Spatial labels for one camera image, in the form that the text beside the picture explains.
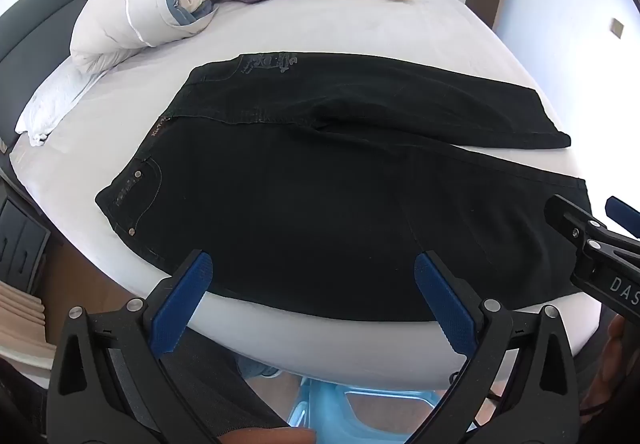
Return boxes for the black pants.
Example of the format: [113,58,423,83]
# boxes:
[95,52,596,323]

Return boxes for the blue plastic stool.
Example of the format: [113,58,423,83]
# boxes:
[286,376,443,444]

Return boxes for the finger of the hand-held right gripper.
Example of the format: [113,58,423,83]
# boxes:
[605,196,640,239]
[544,194,640,277]

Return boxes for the person's leg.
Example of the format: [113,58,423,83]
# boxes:
[172,329,317,444]

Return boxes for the white pillow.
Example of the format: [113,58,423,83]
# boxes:
[15,58,108,147]

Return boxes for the bed with white sheet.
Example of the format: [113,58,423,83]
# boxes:
[9,0,603,387]

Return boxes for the dark nightstand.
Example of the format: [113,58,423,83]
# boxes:
[0,174,52,295]

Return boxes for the dark grey headboard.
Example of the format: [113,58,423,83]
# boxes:
[0,0,183,155]

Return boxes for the person's right hand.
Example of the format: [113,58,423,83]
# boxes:
[586,313,640,425]

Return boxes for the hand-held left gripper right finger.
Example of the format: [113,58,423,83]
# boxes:
[414,250,582,444]

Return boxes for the stack of beige boards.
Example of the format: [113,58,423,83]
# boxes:
[0,280,57,365]

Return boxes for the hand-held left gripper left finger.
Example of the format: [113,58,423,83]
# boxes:
[46,250,222,444]

